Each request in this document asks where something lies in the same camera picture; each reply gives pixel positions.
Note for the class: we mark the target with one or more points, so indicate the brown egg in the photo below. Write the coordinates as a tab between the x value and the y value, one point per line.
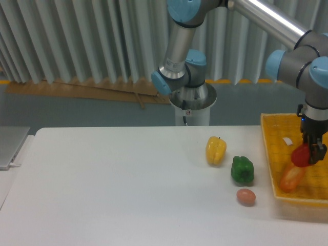
246	196

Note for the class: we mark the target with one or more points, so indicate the green bell pepper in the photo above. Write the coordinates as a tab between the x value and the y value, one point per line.
242	170

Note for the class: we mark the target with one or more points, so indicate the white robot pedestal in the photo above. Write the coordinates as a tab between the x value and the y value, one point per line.
192	105

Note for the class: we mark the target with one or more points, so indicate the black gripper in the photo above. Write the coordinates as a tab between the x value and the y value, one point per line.
310	129

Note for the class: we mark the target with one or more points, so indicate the silver laptop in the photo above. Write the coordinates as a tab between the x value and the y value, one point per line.
12	139

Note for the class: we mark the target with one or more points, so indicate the baguette bread loaf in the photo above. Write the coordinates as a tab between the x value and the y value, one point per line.
291	178

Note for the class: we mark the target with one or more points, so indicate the brown cardboard sheet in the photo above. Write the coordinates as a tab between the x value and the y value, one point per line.
142	92

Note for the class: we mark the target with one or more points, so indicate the yellow bell pepper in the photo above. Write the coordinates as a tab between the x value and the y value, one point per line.
215	150

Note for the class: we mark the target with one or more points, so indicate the red bell pepper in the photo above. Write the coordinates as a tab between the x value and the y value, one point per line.
300	157

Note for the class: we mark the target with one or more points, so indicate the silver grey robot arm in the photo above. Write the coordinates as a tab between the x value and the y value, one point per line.
303	66

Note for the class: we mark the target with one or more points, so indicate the white paper label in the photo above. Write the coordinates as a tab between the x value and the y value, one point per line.
288	141

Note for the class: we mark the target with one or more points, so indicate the yellow woven basket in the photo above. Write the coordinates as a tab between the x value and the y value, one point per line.
308	202

